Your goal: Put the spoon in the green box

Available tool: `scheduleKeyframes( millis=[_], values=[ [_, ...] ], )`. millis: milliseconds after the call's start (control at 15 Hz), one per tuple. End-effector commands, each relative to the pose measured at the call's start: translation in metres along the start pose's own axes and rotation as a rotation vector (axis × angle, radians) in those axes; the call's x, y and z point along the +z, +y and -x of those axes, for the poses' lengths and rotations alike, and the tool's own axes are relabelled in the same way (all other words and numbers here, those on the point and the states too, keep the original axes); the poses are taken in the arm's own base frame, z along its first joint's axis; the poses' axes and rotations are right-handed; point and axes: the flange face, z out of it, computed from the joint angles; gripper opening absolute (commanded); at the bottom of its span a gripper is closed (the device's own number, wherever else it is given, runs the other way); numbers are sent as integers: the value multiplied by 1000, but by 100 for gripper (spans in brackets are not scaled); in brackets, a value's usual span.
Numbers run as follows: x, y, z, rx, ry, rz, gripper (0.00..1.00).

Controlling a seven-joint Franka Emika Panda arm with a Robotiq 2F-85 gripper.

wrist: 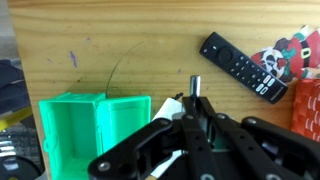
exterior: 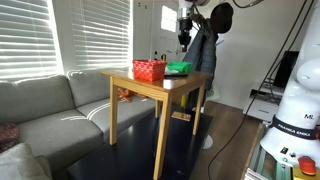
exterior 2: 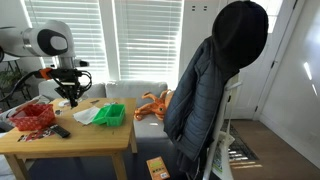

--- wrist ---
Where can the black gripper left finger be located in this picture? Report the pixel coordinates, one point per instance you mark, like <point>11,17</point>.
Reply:
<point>173,146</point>

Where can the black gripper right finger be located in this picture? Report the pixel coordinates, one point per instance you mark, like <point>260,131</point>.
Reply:
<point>253,150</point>

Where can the green plastic box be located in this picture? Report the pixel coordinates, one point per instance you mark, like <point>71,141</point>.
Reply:
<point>83,133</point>

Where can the white paper sheet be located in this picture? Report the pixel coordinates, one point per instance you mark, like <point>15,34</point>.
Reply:
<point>168,110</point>

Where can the red woven basket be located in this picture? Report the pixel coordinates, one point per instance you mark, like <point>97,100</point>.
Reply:
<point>308,110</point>

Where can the black remote control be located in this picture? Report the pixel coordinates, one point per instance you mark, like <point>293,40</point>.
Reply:
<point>243,66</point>

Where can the Santa Claus paper cutout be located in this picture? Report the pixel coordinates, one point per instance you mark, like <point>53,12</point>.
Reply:
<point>293,56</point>

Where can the light wooden table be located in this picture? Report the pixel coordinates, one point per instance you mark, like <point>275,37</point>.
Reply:
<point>133,33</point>

